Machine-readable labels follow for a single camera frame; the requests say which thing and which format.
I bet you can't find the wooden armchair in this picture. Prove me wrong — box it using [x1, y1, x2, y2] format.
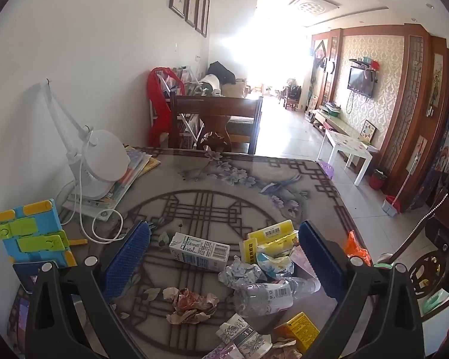
[279, 84, 302, 111]

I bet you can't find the white magazine rack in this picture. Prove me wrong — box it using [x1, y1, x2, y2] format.
[150, 65, 206, 150]

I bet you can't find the framed scroll painting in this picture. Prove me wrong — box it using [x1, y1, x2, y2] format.
[431, 53, 444, 116]

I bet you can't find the red dustpan with broom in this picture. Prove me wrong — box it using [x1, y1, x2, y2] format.
[382, 165, 414, 217]

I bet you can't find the dark bag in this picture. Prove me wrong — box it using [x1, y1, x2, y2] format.
[207, 61, 236, 85]

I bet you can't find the white lamp cable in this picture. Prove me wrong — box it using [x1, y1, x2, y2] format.
[65, 179, 124, 245]

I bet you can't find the crumpled white paper wrapper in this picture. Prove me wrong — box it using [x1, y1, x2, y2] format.
[219, 256, 264, 289]

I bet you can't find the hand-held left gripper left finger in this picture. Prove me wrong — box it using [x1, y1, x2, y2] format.
[24, 220, 152, 359]

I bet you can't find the stack of booklets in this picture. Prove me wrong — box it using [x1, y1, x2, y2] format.
[97, 144, 161, 210]

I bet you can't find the white blue milk carton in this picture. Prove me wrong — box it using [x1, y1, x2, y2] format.
[169, 232, 230, 273]

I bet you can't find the red bag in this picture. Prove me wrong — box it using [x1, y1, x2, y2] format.
[147, 66, 184, 146]

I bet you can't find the white desk lamp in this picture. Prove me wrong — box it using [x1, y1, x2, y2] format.
[41, 78, 132, 218]

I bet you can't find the framed geometric picture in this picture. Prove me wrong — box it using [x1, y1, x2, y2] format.
[359, 120, 377, 143]

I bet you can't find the low television cabinet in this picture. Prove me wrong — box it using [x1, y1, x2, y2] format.
[309, 103, 363, 139]

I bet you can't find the small orange yellow box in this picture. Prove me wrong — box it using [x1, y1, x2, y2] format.
[274, 311, 320, 354]

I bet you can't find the yellow bear print box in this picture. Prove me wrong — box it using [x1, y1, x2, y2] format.
[247, 221, 299, 249]

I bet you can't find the white diamond print box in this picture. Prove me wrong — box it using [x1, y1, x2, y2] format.
[215, 313, 273, 359]

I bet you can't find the purple patterned wrapper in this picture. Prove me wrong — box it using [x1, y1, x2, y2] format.
[202, 344, 244, 359]

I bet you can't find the clear plastic bottle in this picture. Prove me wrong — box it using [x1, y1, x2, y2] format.
[233, 277, 321, 317]

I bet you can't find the carved wooden chair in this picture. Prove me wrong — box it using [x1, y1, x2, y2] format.
[168, 92, 264, 156]
[374, 189, 449, 330]

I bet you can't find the small red waste can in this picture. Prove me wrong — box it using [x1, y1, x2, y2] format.
[370, 169, 388, 191]

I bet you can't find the wall television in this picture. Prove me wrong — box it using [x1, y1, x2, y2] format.
[347, 66, 375, 98]

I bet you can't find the white cloth bundle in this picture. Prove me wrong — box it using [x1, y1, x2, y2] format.
[200, 75, 223, 96]

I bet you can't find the pink strawberry snack box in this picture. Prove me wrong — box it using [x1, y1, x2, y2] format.
[290, 247, 315, 281]

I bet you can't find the blue yellow green stand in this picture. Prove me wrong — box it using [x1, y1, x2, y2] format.
[0, 199, 77, 270]

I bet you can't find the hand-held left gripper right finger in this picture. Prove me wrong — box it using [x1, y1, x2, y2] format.
[298, 220, 425, 359]

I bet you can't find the crumpled brown red wrapper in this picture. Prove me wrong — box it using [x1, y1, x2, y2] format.
[163, 287, 219, 325]

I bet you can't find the blue silver crumpled wrapper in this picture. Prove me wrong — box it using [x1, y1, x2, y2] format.
[256, 252, 295, 281]

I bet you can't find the small white table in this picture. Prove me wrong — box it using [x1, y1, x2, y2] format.
[318, 130, 379, 186]

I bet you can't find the crumpled brown paper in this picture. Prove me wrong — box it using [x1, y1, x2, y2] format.
[270, 338, 304, 359]

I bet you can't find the square ceiling lamp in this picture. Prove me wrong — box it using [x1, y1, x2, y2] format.
[289, 0, 341, 16]

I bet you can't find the orange snack bag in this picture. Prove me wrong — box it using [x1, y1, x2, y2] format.
[345, 231, 372, 266]

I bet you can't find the mint green plastic toy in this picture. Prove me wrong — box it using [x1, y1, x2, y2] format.
[421, 290, 449, 313]

